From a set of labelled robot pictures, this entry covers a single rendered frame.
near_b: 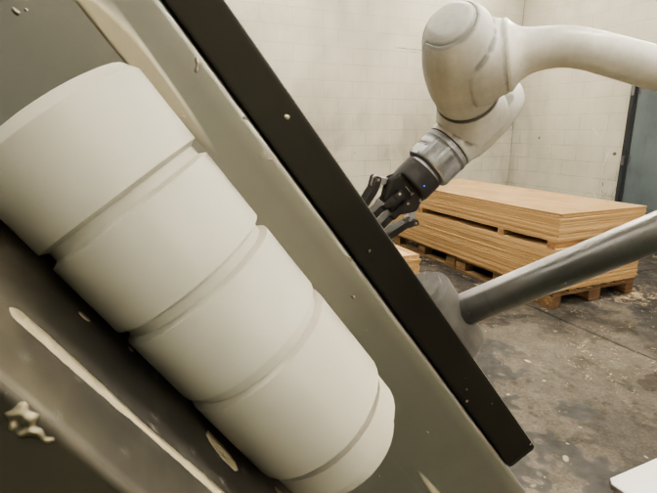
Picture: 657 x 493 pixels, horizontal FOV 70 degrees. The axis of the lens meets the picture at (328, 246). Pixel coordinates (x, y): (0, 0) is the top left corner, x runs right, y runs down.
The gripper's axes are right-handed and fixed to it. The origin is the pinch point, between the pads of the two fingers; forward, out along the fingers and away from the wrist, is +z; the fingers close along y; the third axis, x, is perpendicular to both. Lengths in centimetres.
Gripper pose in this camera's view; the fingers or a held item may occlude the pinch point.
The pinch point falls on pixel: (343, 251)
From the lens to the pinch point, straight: 83.8
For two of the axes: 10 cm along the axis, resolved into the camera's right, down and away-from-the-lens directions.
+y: -6.4, -6.2, -4.5
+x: 2.9, 3.4, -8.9
